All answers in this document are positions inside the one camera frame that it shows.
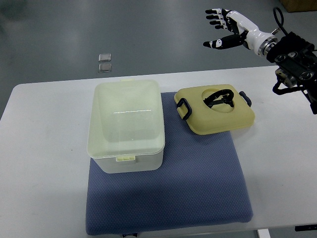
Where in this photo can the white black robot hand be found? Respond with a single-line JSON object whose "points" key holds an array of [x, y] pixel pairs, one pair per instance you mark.
{"points": [[243, 32]]}

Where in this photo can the yellow box lid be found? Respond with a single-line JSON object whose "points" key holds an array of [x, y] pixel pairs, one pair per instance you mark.
{"points": [[214, 108]]}

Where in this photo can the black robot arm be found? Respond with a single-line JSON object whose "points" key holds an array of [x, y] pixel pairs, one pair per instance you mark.
{"points": [[297, 63]]}

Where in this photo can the cardboard box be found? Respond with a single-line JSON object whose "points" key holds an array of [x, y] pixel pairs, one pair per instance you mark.
{"points": [[299, 5]]}

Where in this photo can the white storage box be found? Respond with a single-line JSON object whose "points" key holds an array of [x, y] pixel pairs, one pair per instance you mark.
{"points": [[126, 131]]}

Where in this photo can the blue padded mat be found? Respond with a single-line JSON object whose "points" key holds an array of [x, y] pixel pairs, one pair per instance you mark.
{"points": [[199, 183]]}

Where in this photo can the black table control panel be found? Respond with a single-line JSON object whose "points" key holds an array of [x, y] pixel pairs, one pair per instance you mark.
{"points": [[306, 228]]}

